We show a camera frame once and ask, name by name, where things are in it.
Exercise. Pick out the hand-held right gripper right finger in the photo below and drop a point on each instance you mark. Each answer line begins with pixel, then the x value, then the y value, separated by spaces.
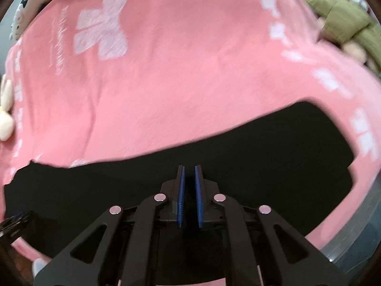
pixel 198 198

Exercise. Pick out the pink flower print blanket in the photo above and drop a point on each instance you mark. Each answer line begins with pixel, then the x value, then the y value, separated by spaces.
pixel 178 80

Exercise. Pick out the cream flower plush toy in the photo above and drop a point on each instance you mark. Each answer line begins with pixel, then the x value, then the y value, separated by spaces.
pixel 5 125

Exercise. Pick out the black pants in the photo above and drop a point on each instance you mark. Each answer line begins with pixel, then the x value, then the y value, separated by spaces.
pixel 253 161

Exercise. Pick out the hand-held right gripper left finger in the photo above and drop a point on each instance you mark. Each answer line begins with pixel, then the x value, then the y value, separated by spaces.
pixel 181 198

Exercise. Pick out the plush doll in green jacket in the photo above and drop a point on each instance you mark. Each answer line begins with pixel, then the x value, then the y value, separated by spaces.
pixel 342 18

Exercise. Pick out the white animal plush toy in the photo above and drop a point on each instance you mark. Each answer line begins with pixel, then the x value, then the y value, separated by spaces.
pixel 26 3

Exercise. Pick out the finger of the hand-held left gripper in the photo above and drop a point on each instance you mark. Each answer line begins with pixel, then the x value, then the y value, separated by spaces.
pixel 18 222

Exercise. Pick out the grey bed base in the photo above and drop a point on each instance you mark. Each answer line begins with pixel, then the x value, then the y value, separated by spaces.
pixel 354 232

